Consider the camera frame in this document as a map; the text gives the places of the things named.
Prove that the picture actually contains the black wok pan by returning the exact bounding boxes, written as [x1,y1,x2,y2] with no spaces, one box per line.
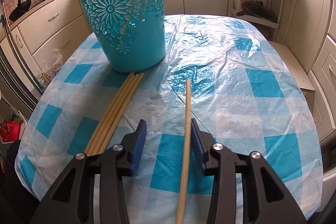
[9,0,31,22]

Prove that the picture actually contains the blue white checkered tablecloth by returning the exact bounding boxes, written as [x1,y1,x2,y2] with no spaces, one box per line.
[15,15,323,223]

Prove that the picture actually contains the black pan on rack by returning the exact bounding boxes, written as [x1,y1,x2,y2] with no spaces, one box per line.
[235,1,277,22]

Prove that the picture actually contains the teal perforated plastic basket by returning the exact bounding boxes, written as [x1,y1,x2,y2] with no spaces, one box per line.
[80,0,166,73]

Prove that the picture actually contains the single wooden chopstick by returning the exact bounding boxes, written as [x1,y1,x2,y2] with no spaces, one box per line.
[175,79,191,224]

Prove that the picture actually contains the clear plastic bag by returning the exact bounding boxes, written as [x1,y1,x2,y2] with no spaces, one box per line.
[42,49,64,83]

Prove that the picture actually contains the wooden stool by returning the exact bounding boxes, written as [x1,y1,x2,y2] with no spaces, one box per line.
[269,41,314,93]

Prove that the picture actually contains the white storage rack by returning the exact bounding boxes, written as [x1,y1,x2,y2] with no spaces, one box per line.
[227,0,287,41]

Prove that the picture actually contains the red toy item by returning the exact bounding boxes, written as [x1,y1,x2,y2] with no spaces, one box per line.
[0,113,22,143]

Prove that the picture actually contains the cream kitchen cabinets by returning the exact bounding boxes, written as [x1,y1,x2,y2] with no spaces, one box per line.
[4,0,335,143]

